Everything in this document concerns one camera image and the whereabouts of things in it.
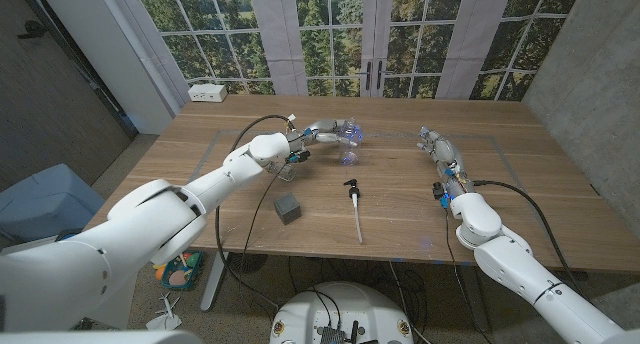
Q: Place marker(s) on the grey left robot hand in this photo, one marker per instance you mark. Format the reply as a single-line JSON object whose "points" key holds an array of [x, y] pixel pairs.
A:
{"points": [[322, 129]]}

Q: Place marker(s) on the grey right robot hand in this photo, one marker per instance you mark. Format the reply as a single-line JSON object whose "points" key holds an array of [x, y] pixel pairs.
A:
{"points": [[447, 156]]}

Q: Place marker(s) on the black nozzle with white tube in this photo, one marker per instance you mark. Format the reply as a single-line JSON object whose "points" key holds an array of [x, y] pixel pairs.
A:
{"points": [[356, 214]]}

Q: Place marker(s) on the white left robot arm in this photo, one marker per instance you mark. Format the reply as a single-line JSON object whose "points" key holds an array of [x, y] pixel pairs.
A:
{"points": [[150, 219]]}

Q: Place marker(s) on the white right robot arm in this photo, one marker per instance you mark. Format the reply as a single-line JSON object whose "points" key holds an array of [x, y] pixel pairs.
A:
{"points": [[510, 264]]}

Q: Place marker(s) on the dark grey block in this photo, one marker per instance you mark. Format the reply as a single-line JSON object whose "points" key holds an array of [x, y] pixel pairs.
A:
{"points": [[287, 209]]}

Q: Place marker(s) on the printed window backdrop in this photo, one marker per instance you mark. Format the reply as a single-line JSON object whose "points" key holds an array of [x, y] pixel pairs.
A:
{"points": [[320, 34]]}

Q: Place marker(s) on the white power strip box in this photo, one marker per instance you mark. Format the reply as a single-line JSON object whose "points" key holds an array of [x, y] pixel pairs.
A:
{"points": [[207, 92]]}

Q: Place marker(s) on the black round floor base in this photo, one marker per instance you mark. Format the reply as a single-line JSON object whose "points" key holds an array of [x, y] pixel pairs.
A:
{"points": [[247, 263]]}

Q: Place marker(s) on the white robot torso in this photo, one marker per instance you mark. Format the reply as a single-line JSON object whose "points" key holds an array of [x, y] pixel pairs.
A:
{"points": [[350, 304]]}

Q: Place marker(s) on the white table leg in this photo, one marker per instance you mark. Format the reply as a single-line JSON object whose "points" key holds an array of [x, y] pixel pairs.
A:
{"points": [[214, 284]]}

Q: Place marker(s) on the teal basket of toys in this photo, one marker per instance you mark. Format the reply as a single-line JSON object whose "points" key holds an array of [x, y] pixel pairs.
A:
{"points": [[182, 274]]}

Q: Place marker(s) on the white toy airplane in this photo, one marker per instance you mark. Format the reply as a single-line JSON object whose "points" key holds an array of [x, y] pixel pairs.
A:
{"points": [[165, 316]]}

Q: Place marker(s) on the blue pad with black rim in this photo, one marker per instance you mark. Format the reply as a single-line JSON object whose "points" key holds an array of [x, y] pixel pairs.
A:
{"points": [[70, 233]]}

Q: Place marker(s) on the dark wooden door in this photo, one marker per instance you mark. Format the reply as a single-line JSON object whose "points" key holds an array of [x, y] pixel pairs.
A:
{"points": [[50, 109]]}

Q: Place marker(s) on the light blue storage bin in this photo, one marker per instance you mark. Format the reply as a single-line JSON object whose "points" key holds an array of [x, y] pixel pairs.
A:
{"points": [[45, 199]]}

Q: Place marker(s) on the white storage box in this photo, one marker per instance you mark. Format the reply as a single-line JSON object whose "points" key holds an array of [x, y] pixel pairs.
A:
{"points": [[25, 245]]}

